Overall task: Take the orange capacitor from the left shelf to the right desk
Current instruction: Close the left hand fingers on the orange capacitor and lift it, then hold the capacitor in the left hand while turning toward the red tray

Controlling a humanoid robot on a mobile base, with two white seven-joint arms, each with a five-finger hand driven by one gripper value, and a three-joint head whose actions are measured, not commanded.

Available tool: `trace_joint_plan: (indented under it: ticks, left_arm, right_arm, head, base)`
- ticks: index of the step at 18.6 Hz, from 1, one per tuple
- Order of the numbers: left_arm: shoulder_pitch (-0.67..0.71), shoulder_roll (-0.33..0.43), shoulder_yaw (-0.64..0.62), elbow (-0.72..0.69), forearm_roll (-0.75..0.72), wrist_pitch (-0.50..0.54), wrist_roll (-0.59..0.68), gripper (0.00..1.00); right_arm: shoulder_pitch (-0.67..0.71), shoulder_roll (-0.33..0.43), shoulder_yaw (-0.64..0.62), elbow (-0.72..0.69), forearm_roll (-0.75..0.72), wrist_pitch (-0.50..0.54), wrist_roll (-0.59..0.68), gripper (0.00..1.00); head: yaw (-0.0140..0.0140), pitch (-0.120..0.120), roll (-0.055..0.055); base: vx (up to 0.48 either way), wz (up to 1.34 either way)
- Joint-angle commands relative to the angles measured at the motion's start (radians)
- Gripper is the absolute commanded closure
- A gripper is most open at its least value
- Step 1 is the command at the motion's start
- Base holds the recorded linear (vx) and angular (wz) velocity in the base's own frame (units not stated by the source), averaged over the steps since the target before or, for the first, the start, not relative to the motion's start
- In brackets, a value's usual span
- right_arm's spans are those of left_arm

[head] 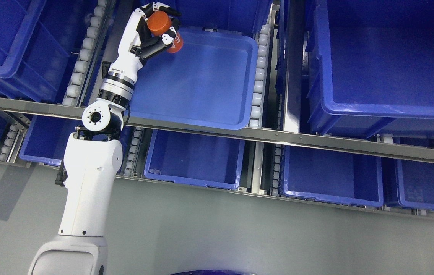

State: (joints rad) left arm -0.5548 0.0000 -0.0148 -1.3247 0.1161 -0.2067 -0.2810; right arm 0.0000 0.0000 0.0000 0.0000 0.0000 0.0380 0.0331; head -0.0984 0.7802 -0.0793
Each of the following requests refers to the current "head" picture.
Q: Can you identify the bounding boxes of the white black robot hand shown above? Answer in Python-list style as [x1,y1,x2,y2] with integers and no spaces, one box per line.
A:
[104,2,181,87]

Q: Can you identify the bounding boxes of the orange capacitor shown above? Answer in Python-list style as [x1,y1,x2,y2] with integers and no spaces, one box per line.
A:
[147,11,184,53]

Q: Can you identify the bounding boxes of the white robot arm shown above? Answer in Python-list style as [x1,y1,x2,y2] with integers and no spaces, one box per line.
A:
[28,74,138,275]

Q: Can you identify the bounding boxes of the shallow blue tray bin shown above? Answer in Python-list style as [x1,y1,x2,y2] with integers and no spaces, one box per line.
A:
[130,27,258,130]

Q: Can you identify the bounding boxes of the blue bin upper left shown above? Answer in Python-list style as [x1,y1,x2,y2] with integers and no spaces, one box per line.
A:
[0,0,99,103]

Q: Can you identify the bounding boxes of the blue bin lower left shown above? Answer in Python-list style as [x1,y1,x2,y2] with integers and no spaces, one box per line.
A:
[19,115,135,167]

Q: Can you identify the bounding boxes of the blue bin lower middle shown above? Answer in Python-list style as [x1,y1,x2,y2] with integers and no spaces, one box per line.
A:
[143,130,245,190]

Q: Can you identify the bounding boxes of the blue bin lower centre right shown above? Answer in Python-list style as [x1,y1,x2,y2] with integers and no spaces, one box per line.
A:
[278,146,384,208]

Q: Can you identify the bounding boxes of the blue bin upper right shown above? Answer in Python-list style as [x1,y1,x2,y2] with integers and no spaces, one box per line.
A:
[305,0,434,139]

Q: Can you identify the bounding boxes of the blue bin lower far right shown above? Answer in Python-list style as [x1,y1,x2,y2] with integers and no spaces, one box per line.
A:
[382,158,434,211]

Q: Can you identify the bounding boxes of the steel shelf rail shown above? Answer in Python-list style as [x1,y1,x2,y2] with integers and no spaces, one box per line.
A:
[0,98,434,163]

